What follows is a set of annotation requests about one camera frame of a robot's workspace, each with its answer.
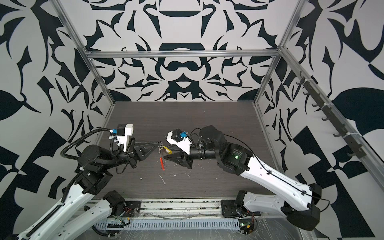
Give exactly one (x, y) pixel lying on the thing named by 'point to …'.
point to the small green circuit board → (246, 226)
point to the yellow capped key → (167, 150)
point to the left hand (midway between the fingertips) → (157, 142)
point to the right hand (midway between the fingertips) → (167, 152)
